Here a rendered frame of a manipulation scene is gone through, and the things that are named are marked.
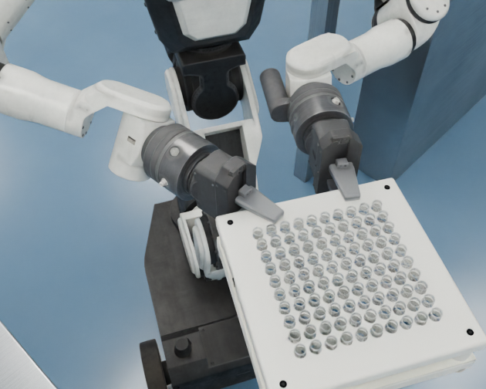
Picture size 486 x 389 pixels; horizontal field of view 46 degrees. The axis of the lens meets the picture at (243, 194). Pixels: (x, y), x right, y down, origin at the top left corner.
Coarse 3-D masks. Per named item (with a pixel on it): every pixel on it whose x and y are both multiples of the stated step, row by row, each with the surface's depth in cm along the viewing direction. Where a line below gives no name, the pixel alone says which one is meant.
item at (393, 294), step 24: (288, 240) 68; (336, 240) 70; (384, 240) 69; (288, 264) 67; (312, 264) 67; (336, 264) 66; (360, 264) 67; (384, 264) 66; (312, 288) 64; (360, 288) 65; (384, 288) 65; (408, 288) 65; (336, 312) 62; (384, 312) 64; (312, 336) 61
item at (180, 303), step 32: (160, 224) 186; (160, 256) 177; (160, 288) 170; (192, 288) 170; (224, 288) 170; (160, 320) 163; (192, 320) 163; (224, 320) 161; (192, 352) 153; (224, 352) 155; (192, 384) 153; (224, 384) 160
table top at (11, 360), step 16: (0, 320) 83; (0, 336) 82; (0, 352) 80; (16, 352) 80; (0, 368) 78; (16, 368) 78; (32, 368) 78; (0, 384) 77; (16, 384) 77; (32, 384) 77; (48, 384) 77
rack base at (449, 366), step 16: (224, 256) 73; (224, 272) 74; (240, 320) 69; (256, 368) 64; (416, 368) 64; (432, 368) 64; (448, 368) 64; (368, 384) 63; (384, 384) 63; (400, 384) 64
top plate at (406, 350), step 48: (336, 192) 74; (384, 192) 74; (240, 240) 69; (240, 288) 65; (288, 288) 65; (336, 288) 65; (432, 288) 65; (288, 336) 61; (336, 336) 61; (384, 336) 61; (432, 336) 61; (480, 336) 61; (288, 384) 58; (336, 384) 58
